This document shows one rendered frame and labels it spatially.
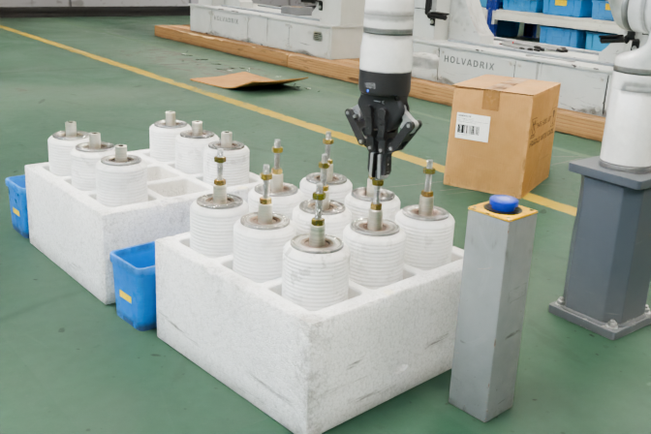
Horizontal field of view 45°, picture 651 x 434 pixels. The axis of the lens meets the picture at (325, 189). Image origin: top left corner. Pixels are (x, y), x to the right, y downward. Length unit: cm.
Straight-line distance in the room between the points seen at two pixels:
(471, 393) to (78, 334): 67
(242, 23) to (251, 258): 403
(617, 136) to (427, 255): 43
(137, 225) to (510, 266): 71
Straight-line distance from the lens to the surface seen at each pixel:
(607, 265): 150
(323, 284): 108
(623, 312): 154
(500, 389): 121
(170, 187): 166
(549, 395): 131
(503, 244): 109
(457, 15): 393
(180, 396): 123
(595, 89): 327
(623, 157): 147
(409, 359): 123
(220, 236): 125
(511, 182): 229
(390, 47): 109
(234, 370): 122
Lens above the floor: 65
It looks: 17 degrees down
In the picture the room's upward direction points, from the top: 3 degrees clockwise
